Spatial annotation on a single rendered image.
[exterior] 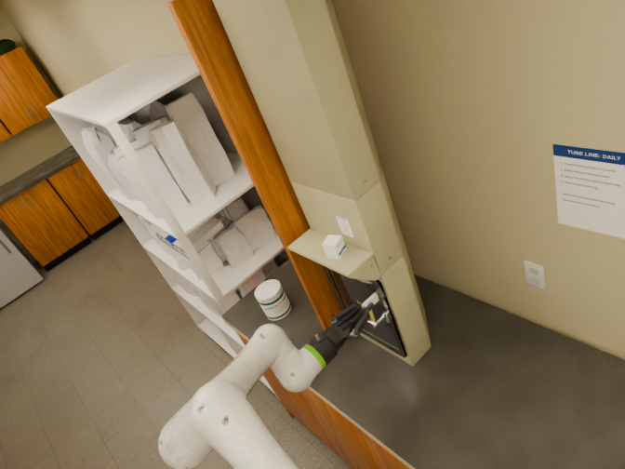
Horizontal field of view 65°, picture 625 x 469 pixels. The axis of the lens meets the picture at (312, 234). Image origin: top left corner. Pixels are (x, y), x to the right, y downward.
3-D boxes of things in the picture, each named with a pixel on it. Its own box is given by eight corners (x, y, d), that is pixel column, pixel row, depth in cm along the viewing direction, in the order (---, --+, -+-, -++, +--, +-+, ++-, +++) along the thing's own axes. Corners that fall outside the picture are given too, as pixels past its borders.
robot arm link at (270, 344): (216, 431, 128) (242, 417, 122) (188, 397, 128) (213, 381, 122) (278, 353, 159) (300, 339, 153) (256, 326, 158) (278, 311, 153)
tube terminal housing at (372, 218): (392, 294, 218) (339, 143, 176) (453, 323, 194) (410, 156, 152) (354, 331, 208) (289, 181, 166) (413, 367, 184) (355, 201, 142)
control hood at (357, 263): (318, 248, 182) (309, 227, 177) (381, 276, 158) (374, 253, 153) (296, 267, 178) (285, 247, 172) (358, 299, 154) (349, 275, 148)
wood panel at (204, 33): (400, 268, 229) (296, -61, 153) (405, 270, 227) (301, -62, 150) (327, 338, 210) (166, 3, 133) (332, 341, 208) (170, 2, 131)
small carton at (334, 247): (334, 248, 162) (328, 234, 158) (347, 249, 159) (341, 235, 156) (327, 258, 159) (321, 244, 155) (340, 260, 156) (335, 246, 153)
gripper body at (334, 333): (333, 341, 152) (353, 321, 156) (316, 329, 158) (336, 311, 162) (340, 355, 156) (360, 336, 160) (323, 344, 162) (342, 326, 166)
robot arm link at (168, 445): (202, 467, 106) (161, 428, 106) (177, 489, 112) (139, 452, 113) (244, 411, 121) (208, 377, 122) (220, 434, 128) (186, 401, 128)
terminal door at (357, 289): (352, 325, 204) (321, 253, 182) (407, 357, 182) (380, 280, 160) (351, 327, 204) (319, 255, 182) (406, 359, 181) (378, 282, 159)
